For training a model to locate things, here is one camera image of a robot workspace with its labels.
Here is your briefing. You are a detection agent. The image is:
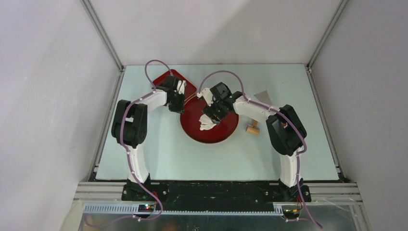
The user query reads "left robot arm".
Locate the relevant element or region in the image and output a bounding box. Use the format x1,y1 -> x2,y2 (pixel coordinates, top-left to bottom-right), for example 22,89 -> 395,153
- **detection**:
111,75 -> 187,201

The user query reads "rectangular red tray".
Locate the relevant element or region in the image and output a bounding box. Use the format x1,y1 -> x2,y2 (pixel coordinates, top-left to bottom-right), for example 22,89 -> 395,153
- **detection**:
153,69 -> 197,102

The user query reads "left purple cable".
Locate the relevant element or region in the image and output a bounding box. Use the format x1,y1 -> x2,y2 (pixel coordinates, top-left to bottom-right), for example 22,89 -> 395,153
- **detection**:
83,59 -> 179,228

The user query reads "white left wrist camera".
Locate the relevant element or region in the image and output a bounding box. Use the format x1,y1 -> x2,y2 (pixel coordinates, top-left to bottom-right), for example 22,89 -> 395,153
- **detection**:
177,80 -> 187,95

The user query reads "round red plate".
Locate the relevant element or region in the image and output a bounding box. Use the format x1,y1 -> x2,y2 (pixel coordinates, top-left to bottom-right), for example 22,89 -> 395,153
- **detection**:
180,97 -> 239,144

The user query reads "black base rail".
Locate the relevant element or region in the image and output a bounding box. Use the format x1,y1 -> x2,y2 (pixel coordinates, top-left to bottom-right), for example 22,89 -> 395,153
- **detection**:
121,179 -> 311,212

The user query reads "purple cable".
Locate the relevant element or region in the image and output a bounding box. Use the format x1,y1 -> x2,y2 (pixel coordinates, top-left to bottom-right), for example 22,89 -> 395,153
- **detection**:
197,70 -> 323,230
83,59 -> 179,228

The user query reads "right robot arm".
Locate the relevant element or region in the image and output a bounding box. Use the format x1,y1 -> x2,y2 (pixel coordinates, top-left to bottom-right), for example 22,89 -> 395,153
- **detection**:
197,82 -> 307,201

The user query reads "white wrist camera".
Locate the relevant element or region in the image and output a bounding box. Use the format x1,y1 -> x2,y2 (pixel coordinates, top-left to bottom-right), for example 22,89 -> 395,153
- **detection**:
177,80 -> 187,95
197,88 -> 214,106

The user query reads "wooden dough roller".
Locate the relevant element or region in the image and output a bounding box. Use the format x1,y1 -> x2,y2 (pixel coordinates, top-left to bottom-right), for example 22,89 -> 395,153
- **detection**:
246,119 -> 260,136

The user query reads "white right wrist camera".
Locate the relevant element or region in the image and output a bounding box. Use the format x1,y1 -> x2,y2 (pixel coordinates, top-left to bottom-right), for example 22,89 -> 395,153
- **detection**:
197,88 -> 214,106

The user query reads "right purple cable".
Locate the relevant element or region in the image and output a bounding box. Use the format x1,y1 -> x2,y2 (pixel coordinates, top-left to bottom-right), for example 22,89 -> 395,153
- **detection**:
197,70 -> 323,230

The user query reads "white dough ball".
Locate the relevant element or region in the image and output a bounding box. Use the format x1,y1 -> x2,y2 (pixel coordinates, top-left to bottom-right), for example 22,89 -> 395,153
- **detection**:
199,114 -> 217,130

